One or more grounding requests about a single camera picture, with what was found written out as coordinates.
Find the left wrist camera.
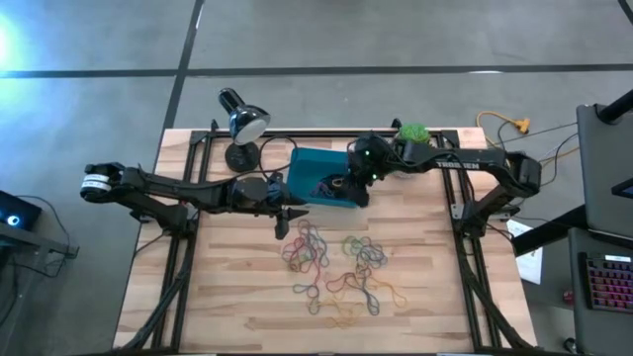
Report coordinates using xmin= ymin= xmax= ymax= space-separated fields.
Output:
xmin=266 ymin=172 xmax=291 ymax=199

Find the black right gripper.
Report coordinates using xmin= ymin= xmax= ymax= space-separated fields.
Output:
xmin=339 ymin=166 xmax=381 ymax=210

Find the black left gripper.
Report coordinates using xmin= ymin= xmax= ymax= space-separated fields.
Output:
xmin=264 ymin=196 xmax=312 ymax=242

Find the succulent in white patterned pot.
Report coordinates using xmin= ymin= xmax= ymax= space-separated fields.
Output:
xmin=387 ymin=122 xmax=436 ymax=180

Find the computer keyboard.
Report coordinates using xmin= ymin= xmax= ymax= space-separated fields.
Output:
xmin=585 ymin=253 xmax=633 ymax=313

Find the black box with blue light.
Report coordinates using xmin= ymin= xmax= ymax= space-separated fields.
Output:
xmin=0 ymin=189 xmax=44 ymax=231

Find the black metal stand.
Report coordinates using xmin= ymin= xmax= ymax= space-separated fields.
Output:
xmin=0 ymin=221 xmax=80 ymax=260

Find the white paper sheet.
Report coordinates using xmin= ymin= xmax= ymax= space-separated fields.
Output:
xmin=505 ymin=219 xmax=544 ymax=286

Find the computer desk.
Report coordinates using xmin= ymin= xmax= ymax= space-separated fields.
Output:
xmin=511 ymin=102 xmax=633 ymax=356

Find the black aluminium table frame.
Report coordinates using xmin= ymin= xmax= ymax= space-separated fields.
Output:
xmin=112 ymin=117 xmax=538 ymax=356

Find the blue plastic bin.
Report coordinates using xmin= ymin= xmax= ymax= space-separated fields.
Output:
xmin=285 ymin=146 xmax=365 ymax=210

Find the black monitor pole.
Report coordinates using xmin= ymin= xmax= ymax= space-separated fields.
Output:
xmin=596 ymin=88 xmax=633 ymax=126

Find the yellow extension cord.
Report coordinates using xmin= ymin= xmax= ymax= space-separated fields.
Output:
xmin=475 ymin=110 xmax=531 ymax=172

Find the black camera cable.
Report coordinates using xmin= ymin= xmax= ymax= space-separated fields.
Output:
xmin=258 ymin=133 xmax=299 ymax=199

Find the black desk lamp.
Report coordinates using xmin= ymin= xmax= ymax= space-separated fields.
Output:
xmin=217 ymin=87 xmax=272 ymax=174

